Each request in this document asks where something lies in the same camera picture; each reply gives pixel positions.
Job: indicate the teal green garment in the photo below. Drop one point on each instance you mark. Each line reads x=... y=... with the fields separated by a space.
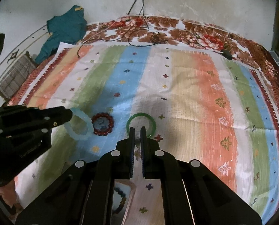
x=68 y=28

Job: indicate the grey checkered pillow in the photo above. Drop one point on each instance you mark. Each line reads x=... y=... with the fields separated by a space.
x=16 y=76

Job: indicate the silver metal tin box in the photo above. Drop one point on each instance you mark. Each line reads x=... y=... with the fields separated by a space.
x=124 y=191

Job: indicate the black charger plug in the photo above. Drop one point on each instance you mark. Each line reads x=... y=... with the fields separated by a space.
x=225 y=53

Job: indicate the striped colourful cloth mat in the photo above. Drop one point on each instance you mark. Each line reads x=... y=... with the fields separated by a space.
x=251 y=172

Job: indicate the red floral bed sheet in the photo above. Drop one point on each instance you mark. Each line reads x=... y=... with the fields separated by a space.
x=177 y=30

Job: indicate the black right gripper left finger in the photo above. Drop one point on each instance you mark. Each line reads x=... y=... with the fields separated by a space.
x=94 y=182

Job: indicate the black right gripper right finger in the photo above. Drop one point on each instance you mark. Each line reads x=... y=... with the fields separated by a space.
x=178 y=180

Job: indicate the green jade bangle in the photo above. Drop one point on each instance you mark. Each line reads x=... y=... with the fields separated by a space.
x=142 y=118

